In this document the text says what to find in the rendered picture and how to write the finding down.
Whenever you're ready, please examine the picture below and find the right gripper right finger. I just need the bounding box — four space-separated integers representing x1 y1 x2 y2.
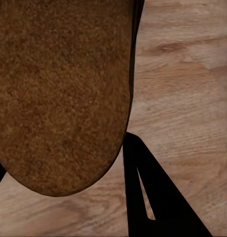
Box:
122 132 213 237

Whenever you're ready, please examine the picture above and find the sandal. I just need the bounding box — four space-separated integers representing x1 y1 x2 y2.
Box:
0 0 145 198

